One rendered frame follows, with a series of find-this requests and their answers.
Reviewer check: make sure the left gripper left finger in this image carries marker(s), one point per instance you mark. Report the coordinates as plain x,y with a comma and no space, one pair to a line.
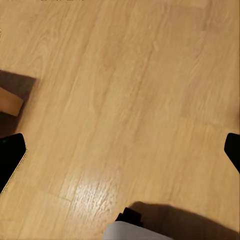
12,150

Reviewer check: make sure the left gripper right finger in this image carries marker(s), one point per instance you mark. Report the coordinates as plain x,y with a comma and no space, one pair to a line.
232,149

